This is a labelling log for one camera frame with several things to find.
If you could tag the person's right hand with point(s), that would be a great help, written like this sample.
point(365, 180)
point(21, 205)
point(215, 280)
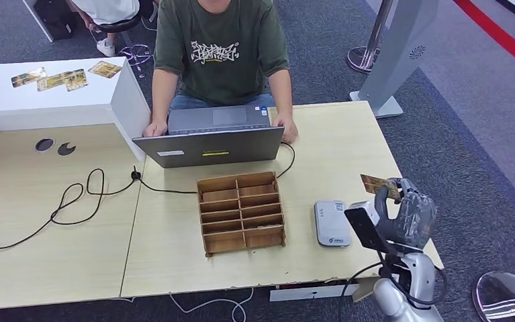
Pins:
point(155, 130)

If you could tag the person's left hand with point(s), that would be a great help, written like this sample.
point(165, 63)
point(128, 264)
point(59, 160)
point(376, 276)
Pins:
point(289, 131)

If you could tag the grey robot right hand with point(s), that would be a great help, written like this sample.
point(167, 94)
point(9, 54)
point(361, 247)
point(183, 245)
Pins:
point(410, 220)

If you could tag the yellow patterned ID card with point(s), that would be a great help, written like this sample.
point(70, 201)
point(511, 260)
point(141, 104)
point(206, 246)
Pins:
point(375, 184)

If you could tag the person's right forearm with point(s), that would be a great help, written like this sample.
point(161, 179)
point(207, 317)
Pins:
point(163, 98)

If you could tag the person's left forearm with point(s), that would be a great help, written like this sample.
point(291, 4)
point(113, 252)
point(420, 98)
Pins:
point(281, 93)

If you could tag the pale grey card reader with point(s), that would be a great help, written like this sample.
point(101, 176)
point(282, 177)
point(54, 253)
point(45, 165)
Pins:
point(332, 224)

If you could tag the person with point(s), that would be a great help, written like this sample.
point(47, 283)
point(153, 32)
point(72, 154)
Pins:
point(108, 9)
point(219, 66)

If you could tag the wooden slotted card organizer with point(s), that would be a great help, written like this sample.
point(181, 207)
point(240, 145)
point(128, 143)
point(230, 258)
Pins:
point(221, 222)

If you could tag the grey laptop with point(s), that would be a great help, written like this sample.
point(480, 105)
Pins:
point(208, 149)

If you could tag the black crescent grommet cover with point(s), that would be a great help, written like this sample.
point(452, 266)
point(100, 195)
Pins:
point(65, 150)

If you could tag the black stool chrome base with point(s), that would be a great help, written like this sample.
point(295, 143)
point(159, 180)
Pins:
point(119, 26)

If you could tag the white counter block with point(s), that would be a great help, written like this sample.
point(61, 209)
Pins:
point(39, 106)

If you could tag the grey kiosk stand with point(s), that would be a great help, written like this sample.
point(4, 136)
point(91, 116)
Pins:
point(395, 53)

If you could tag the black case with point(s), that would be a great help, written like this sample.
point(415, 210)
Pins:
point(54, 17)

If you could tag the white desk panel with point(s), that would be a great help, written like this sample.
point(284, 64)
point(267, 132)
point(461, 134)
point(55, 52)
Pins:
point(35, 17)

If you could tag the red barrier belt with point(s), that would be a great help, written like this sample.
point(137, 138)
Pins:
point(497, 33)

